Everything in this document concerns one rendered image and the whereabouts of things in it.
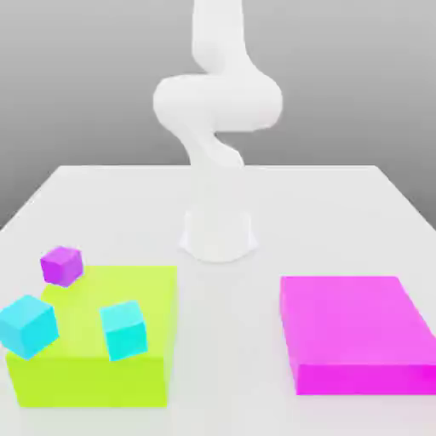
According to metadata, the small purple cube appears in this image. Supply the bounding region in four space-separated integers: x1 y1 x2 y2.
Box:
39 245 84 289

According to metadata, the large lime green box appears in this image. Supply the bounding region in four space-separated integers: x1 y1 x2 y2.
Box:
5 265 179 409

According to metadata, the small cyan cube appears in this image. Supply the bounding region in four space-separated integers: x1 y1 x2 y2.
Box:
99 300 149 362
0 294 60 361

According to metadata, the large magenta box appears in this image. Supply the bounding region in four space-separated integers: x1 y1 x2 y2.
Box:
279 275 436 397

